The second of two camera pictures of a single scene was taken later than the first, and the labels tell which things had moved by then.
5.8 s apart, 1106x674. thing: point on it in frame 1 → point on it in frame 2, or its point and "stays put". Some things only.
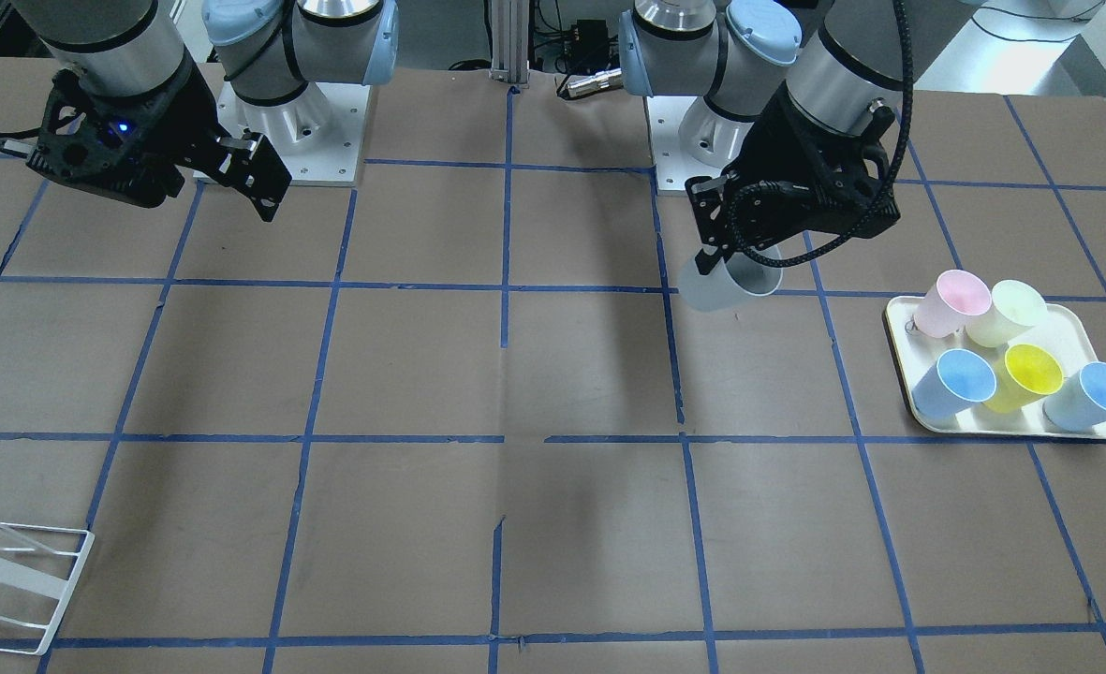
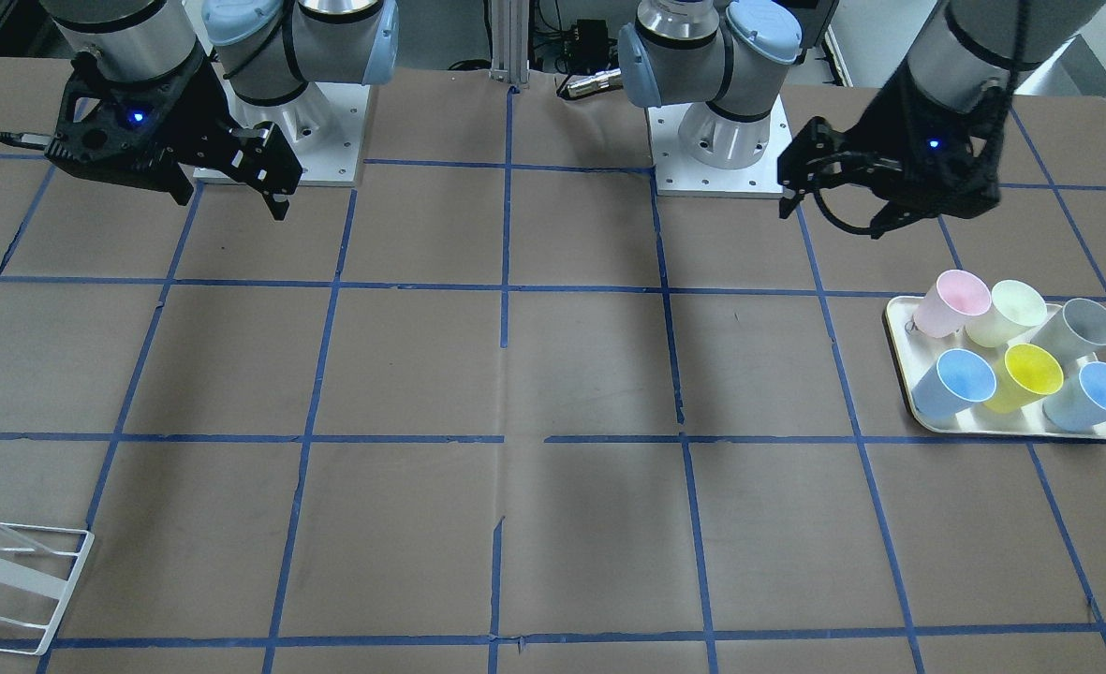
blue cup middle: [959, 379] stays put
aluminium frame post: [509, 26] stays put
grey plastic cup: [741, 280] → [1073, 331]
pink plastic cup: [949, 301] stays put
